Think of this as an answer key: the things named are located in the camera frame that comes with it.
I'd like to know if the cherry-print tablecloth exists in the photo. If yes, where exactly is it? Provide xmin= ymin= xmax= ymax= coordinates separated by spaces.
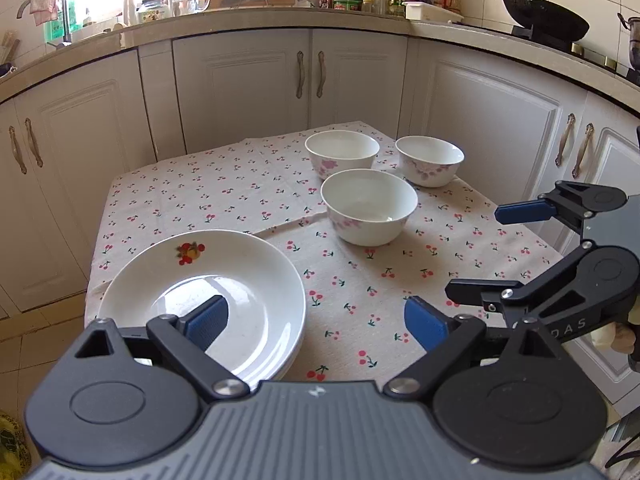
xmin=84 ymin=120 xmax=567 ymax=387

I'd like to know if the yellow plastic bag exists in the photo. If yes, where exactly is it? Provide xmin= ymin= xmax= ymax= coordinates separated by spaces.
xmin=0 ymin=409 xmax=32 ymax=472

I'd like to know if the person's right hand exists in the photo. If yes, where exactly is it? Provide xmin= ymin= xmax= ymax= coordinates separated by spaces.
xmin=592 ymin=321 xmax=637 ymax=362

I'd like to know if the white pink-flower bowl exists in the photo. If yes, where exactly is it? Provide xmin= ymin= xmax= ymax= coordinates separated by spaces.
xmin=305 ymin=130 xmax=381 ymax=184
xmin=320 ymin=169 xmax=419 ymax=247
xmin=395 ymin=135 xmax=466 ymax=189

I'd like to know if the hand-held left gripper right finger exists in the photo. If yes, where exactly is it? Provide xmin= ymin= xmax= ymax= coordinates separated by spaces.
xmin=384 ymin=296 xmax=569 ymax=401

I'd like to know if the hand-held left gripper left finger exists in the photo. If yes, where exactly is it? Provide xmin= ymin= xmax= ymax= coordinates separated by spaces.
xmin=74 ymin=296 xmax=251 ymax=401

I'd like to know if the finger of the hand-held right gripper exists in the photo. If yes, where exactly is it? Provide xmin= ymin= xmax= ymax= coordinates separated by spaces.
xmin=495 ymin=180 xmax=597 ymax=232
xmin=444 ymin=240 xmax=597 ymax=322

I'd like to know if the pink dish cloth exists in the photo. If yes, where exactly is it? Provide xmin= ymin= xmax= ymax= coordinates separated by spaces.
xmin=28 ymin=0 xmax=59 ymax=27

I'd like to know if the white plastic tray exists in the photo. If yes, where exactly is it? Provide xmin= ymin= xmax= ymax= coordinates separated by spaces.
xmin=402 ymin=1 xmax=464 ymax=24

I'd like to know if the metal pot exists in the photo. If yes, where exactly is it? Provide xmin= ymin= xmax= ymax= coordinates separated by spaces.
xmin=617 ymin=12 xmax=640 ymax=72

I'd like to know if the metal faucet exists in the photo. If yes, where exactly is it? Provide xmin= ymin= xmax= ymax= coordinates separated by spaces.
xmin=17 ymin=0 xmax=72 ymax=45

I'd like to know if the clear glass pitcher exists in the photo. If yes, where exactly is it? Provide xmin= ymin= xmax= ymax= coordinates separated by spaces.
xmin=169 ymin=0 xmax=211 ymax=15

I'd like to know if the glass jar with lid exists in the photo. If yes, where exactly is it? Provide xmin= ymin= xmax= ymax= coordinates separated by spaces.
xmin=135 ymin=0 xmax=168 ymax=24

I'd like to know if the black gas stove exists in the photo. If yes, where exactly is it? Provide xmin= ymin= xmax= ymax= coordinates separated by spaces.
xmin=510 ymin=25 xmax=640 ymax=87

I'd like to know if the black wok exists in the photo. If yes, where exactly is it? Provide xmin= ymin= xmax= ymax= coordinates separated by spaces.
xmin=502 ymin=0 xmax=591 ymax=44

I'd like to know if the green dish soap bottle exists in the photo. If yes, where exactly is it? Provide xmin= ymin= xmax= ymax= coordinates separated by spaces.
xmin=46 ymin=2 xmax=77 ymax=44

